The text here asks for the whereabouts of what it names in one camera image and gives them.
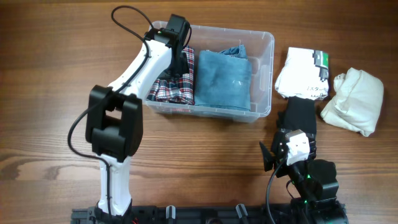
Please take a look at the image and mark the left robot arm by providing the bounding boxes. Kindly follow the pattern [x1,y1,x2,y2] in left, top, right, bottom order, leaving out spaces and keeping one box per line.
[85,27,192,223]

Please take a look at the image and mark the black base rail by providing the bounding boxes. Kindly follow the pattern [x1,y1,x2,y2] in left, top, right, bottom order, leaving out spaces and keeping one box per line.
[71,203,349,224]

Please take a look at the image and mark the plaid shirt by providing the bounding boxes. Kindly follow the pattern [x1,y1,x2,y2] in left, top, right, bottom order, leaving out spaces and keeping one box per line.
[146,46,195,105]

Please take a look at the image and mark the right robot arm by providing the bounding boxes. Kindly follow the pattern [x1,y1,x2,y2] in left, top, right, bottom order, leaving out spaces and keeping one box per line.
[259,128,349,224]

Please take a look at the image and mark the clear plastic storage container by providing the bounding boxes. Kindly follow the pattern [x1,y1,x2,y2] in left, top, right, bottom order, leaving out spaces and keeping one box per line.
[145,25,275,123]

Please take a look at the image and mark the right black cable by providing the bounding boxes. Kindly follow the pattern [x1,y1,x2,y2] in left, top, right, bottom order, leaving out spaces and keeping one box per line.
[265,149,289,224]

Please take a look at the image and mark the blue jeans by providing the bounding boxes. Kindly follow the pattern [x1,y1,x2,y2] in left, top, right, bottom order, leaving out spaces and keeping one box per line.
[194,45,252,111]

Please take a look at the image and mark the black cable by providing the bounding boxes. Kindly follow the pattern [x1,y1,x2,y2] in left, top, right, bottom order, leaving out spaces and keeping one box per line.
[67,5,156,218]
[265,149,289,224]

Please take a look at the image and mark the cream garment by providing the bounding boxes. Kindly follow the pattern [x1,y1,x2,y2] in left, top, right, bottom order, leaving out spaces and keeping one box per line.
[320,68,384,137]

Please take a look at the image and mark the black garment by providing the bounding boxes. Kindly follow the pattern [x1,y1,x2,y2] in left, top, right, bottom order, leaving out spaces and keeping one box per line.
[277,96,317,135]

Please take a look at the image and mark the left black cable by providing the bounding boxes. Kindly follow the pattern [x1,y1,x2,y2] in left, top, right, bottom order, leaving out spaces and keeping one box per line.
[67,5,156,218]

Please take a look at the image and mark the white printed t-shirt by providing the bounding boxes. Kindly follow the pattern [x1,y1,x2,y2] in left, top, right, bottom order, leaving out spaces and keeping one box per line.
[275,47,329,100]

